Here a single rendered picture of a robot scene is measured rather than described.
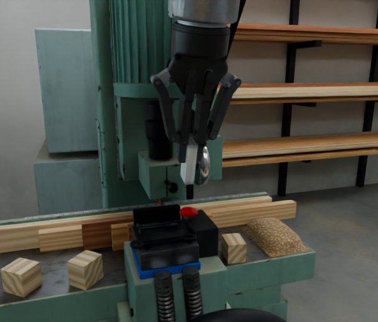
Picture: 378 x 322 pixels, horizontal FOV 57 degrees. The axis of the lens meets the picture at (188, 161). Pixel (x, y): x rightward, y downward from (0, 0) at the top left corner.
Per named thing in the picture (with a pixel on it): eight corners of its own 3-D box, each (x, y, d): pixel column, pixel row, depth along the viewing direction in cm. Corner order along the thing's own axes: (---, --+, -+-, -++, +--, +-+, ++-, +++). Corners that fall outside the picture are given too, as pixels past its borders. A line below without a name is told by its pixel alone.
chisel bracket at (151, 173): (149, 207, 68) (148, 166, 66) (139, 186, 81) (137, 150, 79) (185, 204, 70) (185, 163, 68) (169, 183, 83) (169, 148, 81)
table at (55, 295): (-46, 400, 44) (-55, 361, 42) (4, 271, 72) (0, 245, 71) (348, 308, 61) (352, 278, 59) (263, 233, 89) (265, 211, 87)
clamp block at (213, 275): (133, 340, 49) (131, 285, 47) (123, 286, 62) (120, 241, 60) (229, 320, 54) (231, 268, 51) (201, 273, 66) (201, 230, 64)
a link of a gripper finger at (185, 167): (193, 145, 51) (188, 145, 51) (189, 184, 54) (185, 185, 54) (187, 136, 53) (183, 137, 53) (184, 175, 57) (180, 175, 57)
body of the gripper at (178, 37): (222, 20, 48) (214, 84, 53) (163, 16, 46) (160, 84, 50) (244, 28, 42) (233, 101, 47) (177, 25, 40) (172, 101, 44)
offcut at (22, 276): (22, 278, 59) (20, 257, 58) (42, 283, 58) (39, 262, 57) (3, 291, 56) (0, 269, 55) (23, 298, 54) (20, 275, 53)
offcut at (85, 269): (103, 276, 60) (102, 253, 59) (86, 291, 56) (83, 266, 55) (87, 271, 61) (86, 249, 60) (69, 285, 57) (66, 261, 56)
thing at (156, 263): (140, 280, 48) (139, 244, 47) (130, 244, 59) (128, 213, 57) (226, 265, 52) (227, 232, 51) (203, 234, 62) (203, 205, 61)
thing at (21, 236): (-3, 253, 67) (-6, 230, 66) (0, 248, 69) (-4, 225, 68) (270, 217, 84) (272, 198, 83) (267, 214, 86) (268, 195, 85)
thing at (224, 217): (39, 252, 68) (38, 234, 67) (41, 247, 70) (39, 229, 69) (295, 218, 84) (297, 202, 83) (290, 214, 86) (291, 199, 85)
